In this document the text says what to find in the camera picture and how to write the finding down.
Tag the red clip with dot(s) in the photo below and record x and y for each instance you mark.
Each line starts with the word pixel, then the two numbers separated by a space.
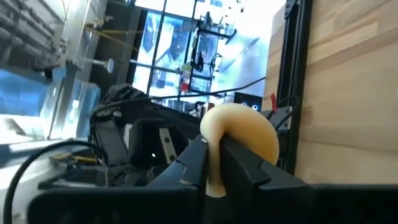
pixel 273 100

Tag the grey metal bracket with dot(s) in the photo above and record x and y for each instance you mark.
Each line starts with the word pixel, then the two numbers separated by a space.
pixel 280 116

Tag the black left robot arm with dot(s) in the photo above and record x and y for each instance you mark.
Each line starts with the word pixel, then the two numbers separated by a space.
pixel 136 109

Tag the black aluminium table frame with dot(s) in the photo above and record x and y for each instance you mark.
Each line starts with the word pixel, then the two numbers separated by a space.
pixel 295 62

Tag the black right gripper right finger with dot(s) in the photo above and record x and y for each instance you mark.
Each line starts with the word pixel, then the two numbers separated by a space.
pixel 248 193

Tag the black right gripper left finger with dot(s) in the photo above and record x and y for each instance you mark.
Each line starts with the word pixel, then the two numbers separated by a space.
pixel 180 193

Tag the black device with lights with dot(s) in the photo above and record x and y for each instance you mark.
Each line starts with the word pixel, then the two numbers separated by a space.
pixel 241 98

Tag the donut with yellow icing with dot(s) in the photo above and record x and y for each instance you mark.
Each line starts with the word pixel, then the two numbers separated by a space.
pixel 242 124

